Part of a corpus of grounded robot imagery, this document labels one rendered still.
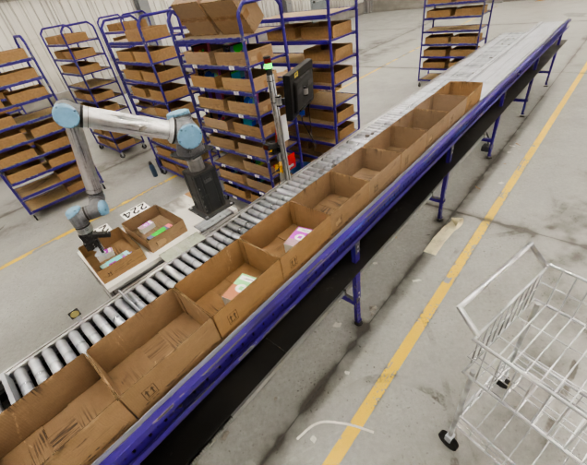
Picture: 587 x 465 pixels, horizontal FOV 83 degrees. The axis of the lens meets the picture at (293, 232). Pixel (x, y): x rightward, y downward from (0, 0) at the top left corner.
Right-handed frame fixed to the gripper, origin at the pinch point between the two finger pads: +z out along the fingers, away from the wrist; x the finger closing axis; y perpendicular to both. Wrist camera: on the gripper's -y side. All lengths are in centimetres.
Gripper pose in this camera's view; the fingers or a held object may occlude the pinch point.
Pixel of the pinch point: (105, 254)
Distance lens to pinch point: 252.3
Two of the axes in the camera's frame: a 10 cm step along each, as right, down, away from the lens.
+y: -8.1, 4.4, -3.8
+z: 1.4, 7.8, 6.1
